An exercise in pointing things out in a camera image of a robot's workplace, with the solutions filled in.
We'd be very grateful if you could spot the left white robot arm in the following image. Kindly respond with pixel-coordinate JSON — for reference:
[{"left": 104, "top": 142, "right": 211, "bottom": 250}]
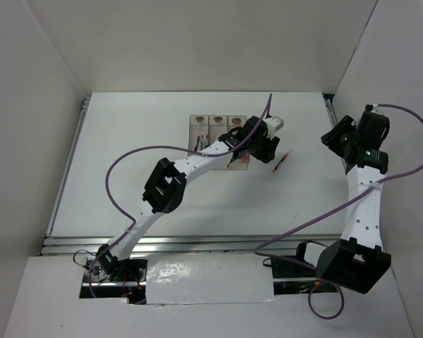
[{"left": 96, "top": 116, "right": 284, "bottom": 281}]

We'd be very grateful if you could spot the dark purple gel pen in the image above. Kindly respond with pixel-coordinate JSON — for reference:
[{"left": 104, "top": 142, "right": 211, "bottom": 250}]
[{"left": 194, "top": 135, "right": 201, "bottom": 151}]

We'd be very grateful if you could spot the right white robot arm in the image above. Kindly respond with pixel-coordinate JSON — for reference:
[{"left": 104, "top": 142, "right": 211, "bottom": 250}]
[{"left": 293, "top": 105, "right": 391, "bottom": 294}]

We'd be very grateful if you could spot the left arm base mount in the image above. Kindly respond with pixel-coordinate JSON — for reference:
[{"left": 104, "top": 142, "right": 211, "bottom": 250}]
[{"left": 73, "top": 249, "right": 148, "bottom": 305}]

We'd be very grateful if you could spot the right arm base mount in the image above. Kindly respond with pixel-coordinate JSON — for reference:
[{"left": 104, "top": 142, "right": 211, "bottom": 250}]
[{"left": 262, "top": 240, "right": 327, "bottom": 279}]

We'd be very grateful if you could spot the right clear plastic container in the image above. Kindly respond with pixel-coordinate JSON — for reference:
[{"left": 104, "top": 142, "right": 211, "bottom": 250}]
[{"left": 228, "top": 115, "right": 249, "bottom": 170}]

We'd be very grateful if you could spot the aluminium frame rail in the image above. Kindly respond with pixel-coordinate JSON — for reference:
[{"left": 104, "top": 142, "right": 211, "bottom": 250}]
[{"left": 42, "top": 92, "right": 348, "bottom": 256}]

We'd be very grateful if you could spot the clear plastic container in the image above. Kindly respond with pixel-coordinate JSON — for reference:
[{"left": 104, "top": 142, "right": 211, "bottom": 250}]
[
  {"left": 228, "top": 115, "right": 249, "bottom": 170},
  {"left": 207, "top": 115, "right": 231, "bottom": 171},
  {"left": 188, "top": 115, "right": 209, "bottom": 154}
]

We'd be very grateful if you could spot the left clear plastic container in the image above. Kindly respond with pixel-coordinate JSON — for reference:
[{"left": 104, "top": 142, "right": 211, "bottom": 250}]
[{"left": 188, "top": 115, "right": 209, "bottom": 154}]

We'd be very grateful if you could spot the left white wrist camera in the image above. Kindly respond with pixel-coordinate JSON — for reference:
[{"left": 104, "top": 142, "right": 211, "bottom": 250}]
[{"left": 263, "top": 116, "right": 284, "bottom": 139}]

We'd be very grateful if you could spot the white cover plate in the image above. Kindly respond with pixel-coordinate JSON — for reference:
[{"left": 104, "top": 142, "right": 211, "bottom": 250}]
[{"left": 145, "top": 253, "right": 275, "bottom": 305}]

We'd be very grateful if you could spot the red black pen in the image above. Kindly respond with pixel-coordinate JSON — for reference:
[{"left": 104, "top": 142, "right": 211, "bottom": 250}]
[{"left": 272, "top": 149, "right": 293, "bottom": 173}]

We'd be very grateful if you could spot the pink capped pen bundle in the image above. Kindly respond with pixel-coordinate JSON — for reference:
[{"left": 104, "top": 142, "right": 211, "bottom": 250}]
[{"left": 238, "top": 154, "right": 250, "bottom": 163}]

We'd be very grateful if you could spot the middle clear plastic container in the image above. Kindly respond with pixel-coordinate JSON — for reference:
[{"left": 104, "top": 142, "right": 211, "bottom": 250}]
[{"left": 207, "top": 115, "right": 231, "bottom": 171}]

